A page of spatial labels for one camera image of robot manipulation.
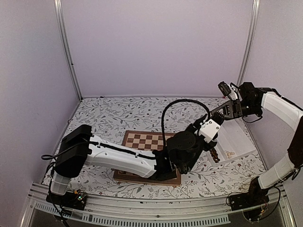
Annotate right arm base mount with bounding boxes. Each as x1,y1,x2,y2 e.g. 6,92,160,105
226,190,269,222

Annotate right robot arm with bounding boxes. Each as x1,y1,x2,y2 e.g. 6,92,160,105
213,82,303,206

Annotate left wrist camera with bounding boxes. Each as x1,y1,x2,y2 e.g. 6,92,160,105
200,116,224,143

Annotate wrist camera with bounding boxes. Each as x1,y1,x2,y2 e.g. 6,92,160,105
218,81,240,100
200,116,224,143

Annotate wooden chess board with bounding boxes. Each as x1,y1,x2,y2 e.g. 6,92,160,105
113,131,181,187

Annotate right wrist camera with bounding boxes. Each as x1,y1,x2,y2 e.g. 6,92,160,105
218,81,240,100

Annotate aluminium frame post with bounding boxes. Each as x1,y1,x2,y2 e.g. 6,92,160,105
54,0,83,101
236,0,260,87

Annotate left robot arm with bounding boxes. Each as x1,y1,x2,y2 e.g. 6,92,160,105
41,119,220,205

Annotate front aluminium rail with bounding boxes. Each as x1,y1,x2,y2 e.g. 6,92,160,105
20,183,299,227

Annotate pile of dark chess pieces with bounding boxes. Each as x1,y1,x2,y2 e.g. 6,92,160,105
209,148,220,163

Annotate white plastic tray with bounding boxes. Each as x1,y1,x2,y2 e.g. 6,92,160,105
206,120,256,167

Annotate left aluminium frame post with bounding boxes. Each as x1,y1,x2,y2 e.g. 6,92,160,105
54,0,83,101

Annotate floral patterned table mat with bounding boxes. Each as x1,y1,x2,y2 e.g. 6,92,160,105
41,96,269,199

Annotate right aluminium frame post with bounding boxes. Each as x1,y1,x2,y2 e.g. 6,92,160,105
236,0,260,87

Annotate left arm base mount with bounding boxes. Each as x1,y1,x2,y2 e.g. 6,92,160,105
46,190,87,210

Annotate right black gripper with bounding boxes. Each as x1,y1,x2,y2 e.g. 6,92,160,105
211,99,262,121

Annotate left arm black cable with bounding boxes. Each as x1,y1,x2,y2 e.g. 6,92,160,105
160,99,211,152

